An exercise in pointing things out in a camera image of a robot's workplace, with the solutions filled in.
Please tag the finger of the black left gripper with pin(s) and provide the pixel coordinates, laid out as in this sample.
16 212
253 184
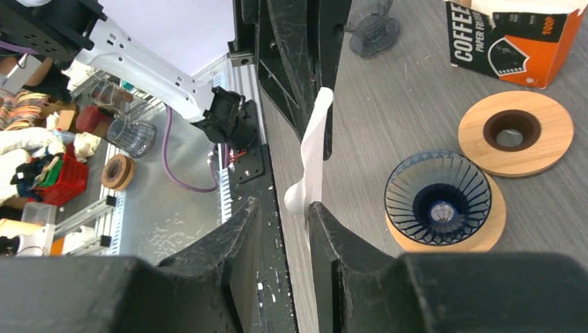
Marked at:
286 69
332 17

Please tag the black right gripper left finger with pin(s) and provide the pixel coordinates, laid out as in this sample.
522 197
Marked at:
210 286

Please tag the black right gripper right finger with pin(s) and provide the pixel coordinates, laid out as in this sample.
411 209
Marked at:
359 288

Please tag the white paper coffee filter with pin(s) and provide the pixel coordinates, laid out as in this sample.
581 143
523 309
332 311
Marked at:
308 189

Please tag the blue glass dripper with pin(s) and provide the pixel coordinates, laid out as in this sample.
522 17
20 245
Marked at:
437 198

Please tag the orange coffee filter box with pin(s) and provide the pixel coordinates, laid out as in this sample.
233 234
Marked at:
521 42

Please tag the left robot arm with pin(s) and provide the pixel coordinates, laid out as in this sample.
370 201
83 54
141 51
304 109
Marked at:
80 30

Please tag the dark smoky glass dripper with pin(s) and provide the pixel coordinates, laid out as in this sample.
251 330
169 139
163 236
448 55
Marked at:
372 28

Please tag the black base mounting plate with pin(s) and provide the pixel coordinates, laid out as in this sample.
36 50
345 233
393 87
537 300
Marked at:
252 181

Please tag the clear glass jar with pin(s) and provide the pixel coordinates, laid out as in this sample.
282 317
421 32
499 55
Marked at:
135 137

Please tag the red plastic basket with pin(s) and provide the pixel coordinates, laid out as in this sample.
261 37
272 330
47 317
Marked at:
71 182

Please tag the aluminium frame rail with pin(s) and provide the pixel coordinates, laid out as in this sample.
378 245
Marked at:
94 230

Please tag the wooden ring dripper stand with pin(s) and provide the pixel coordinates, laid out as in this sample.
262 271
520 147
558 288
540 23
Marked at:
515 134

